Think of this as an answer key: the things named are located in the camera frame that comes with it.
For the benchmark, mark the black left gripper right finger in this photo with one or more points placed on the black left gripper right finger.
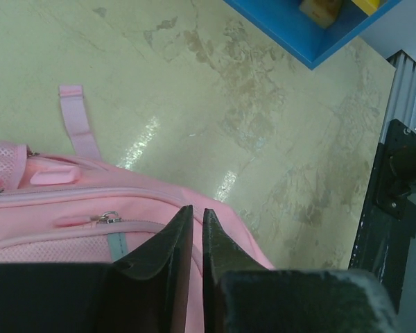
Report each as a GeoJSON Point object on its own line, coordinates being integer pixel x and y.
{"type": "Point", "coordinates": [240, 295]}

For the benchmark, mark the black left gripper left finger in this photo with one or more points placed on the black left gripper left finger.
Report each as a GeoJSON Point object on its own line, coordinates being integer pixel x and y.
{"type": "Point", "coordinates": [145, 291]}

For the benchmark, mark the pink student backpack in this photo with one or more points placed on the pink student backpack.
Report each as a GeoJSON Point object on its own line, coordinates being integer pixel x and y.
{"type": "Point", "coordinates": [76, 208]}

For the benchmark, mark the blue yellow pink shelf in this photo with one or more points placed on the blue yellow pink shelf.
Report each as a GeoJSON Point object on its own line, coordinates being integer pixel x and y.
{"type": "Point", "coordinates": [283, 22]}

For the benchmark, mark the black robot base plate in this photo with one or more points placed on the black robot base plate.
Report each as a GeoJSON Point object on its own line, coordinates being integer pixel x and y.
{"type": "Point", "coordinates": [388, 217]}

